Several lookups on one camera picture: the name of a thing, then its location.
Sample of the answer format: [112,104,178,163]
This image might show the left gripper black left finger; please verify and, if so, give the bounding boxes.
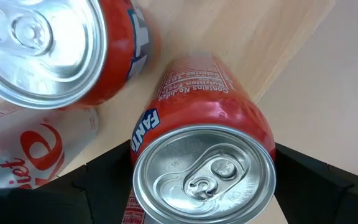
[0,139,135,224]

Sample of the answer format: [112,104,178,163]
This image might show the orange-red Fanta can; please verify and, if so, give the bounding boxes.
[121,55,277,224]
[0,0,163,110]

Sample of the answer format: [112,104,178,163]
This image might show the silver Diet Coke can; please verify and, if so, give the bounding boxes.
[0,102,99,190]

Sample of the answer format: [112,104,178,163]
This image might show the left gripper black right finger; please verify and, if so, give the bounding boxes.
[273,142,358,224]

